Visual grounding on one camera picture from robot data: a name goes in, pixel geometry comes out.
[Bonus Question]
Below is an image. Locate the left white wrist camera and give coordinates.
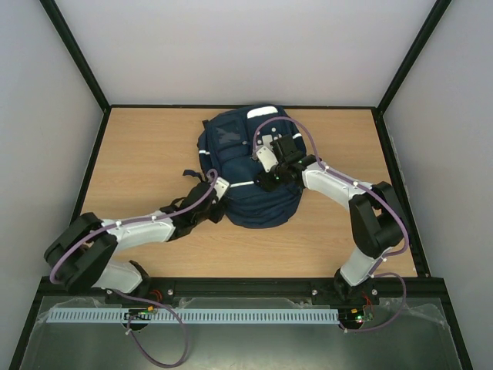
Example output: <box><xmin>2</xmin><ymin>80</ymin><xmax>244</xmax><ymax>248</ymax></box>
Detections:
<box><xmin>213</xmin><ymin>177</ymin><xmax>230</xmax><ymax>201</ymax></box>

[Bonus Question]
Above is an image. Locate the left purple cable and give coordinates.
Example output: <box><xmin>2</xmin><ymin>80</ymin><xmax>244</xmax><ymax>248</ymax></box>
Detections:
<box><xmin>49</xmin><ymin>169</ymin><xmax>189</xmax><ymax>367</ymax></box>

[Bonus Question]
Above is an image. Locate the light blue slotted cable duct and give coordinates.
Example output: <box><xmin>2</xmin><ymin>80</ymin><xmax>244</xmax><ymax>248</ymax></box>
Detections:
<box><xmin>46</xmin><ymin>308</ymin><xmax>340</xmax><ymax>325</ymax></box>

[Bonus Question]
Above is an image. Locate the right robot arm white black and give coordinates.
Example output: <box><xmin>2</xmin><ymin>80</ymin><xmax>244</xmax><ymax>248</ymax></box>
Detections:
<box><xmin>253</xmin><ymin>135</ymin><xmax>409</xmax><ymax>302</ymax></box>

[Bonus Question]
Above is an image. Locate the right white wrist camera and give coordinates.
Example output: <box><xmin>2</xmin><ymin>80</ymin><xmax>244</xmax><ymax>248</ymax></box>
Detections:
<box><xmin>253</xmin><ymin>145</ymin><xmax>279</xmax><ymax>173</ymax></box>

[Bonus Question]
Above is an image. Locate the navy blue student backpack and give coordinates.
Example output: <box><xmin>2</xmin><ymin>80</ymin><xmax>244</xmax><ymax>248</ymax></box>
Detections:
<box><xmin>197</xmin><ymin>104</ymin><xmax>307</xmax><ymax>229</ymax></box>

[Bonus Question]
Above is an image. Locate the black enclosure frame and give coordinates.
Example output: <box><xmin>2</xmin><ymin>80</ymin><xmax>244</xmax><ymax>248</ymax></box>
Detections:
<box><xmin>7</xmin><ymin>0</ymin><xmax>475</xmax><ymax>370</ymax></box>

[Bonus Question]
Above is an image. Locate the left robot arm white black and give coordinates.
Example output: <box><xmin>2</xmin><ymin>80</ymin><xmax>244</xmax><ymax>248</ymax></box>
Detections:
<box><xmin>44</xmin><ymin>177</ymin><xmax>230</xmax><ymax>294</ymax></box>

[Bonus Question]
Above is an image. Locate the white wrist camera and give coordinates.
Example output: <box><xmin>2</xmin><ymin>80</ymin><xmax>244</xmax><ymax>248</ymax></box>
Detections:
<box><xmin>253</xmin><ymin>145</ymin><xmax>279</xmax><ymax>173</ymax></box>
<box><xmin>213</xmin><ymin>177</ymin><xmax>230</xmax><ymax>201</ymax></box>

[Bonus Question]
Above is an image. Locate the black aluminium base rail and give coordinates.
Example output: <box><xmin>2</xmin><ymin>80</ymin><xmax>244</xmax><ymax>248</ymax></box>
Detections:
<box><xmin>40</xmin><ymin>277</ymin><xmax>382</xmax><ymax>305</ymax></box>

